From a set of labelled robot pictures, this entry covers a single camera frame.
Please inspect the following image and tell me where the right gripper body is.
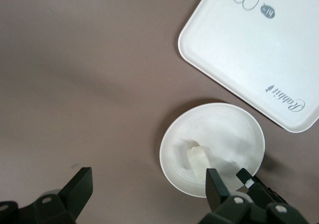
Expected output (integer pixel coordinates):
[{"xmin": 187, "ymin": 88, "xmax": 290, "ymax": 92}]
[{"xmin": 249, "ymin": 177, "xmax": 290, "ymax": 206}]

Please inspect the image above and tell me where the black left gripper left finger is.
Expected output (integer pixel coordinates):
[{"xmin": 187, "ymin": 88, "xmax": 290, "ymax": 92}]
[{"xmin": 0, "ymin": 167, "xmax": 94, "ymax": 224}]

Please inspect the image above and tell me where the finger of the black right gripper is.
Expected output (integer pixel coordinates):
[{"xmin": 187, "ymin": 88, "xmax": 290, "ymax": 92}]
[{"xmin": 236, "ymin": 168, "xmax": 258, "ymax": 190}]

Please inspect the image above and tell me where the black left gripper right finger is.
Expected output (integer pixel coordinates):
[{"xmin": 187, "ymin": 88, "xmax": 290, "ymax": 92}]
[{"xmin": 199, "ymin": 168, "xmax": 319, "ymax": 224}]

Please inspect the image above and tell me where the pale steamed bun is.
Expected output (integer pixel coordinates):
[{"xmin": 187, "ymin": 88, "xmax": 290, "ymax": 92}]
[{"xmin": 186, "ymin": 145, "xmax": 211, "ymax": 182}]

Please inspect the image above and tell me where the cream round plate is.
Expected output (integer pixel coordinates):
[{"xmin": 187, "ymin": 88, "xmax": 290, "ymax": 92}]
[{"xmin": 159, "ymin": 103, "xmax": 266, "ymax": 199}]

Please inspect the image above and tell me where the cream rabbit print tray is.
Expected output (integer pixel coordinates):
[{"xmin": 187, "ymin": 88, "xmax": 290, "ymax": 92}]
[{"xmin": 177, "ymin": 0, "xmax": 319, "ymax": 133}]

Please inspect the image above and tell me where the brown table cover mat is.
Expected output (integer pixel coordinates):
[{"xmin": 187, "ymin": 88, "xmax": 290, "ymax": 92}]
[{"xmin": 0, "ymin": 0, "xmax": 319, "ymax": 224}]

